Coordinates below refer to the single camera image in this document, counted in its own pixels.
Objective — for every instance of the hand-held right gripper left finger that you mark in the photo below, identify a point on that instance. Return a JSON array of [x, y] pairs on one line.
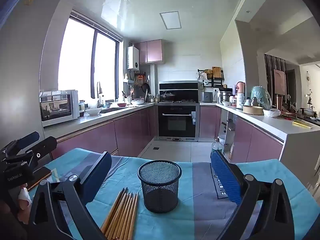
[[97, 175]]

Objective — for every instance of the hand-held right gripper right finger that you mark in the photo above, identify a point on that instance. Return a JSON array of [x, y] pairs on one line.
[[225, 180]]

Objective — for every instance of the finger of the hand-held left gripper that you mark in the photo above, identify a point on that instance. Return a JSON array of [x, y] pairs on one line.
[[27, 138], [45, 145]]

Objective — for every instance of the bundle of wooden chopsticks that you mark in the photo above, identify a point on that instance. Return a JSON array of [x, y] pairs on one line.
[[120, 217]]

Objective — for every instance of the black mesh utensil holder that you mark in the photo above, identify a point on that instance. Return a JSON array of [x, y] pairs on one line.
[[160, 195]]

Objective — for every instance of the person's left hand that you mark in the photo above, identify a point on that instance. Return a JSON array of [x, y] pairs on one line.
[[25, 205]]

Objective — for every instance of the dark phone with copper edge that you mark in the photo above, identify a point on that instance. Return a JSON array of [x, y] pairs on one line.
[[40, 173]]

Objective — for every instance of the large cooking oil bottle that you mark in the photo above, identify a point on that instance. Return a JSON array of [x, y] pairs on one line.
[[216, 146]]

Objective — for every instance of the teal grey tablecloth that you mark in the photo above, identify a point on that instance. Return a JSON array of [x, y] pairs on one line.
[[200, 205]]

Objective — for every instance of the pink base cabinet run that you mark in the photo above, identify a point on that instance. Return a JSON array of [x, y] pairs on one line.
[[245, 140], [130, 132]]

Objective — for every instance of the white microwave oven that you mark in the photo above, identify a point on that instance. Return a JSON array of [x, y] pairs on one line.
[[72, 105]]

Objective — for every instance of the black built-in oven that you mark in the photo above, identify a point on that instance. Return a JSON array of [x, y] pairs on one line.
[[178, 125]]

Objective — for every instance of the white kitchen countertop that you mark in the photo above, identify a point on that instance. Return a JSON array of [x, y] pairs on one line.
[[270, 122]]

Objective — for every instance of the round beige container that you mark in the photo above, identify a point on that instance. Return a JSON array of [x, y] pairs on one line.
[[252, 109]]

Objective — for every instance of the white bowl in plastic bag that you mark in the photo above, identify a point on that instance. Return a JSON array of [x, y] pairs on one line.
[[271, 113]]

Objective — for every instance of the teal appliance in plastic bag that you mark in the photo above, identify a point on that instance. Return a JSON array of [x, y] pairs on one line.
[[260, 96]]

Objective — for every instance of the pink kettle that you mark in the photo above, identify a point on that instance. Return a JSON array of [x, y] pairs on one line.
[[240, 86]]

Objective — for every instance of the flat yellow box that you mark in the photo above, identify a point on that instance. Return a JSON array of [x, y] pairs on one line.
[[302, 124]]

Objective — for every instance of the large kitchen window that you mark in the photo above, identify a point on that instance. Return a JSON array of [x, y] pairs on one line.
[[77, 55]]

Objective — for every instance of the hanging black frying pan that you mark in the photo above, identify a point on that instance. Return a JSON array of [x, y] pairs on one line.
[[146, 87]]

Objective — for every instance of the dark lidded cooking pot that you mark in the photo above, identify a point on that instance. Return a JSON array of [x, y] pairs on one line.
[[167, 96]]

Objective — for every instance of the black range hood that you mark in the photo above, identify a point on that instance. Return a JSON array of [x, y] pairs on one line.
[[178, 86]]

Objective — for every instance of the wooden cutting board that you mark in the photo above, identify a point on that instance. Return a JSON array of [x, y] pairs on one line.
[[216, 72]]

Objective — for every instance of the pink framed painting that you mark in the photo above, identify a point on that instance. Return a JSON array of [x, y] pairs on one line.
[[279, 81]]

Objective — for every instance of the square ceiling light panel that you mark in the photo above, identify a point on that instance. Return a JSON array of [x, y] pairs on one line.
[[170, 20]]

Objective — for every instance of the black wall rack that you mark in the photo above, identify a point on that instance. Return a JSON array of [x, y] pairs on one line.
[[212, 82]]

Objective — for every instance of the white wall water heater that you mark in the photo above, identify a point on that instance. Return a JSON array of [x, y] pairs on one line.
[[133, 57]]

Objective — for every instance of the pink wall cabinets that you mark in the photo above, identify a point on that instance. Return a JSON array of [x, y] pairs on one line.
[[153, 51]]

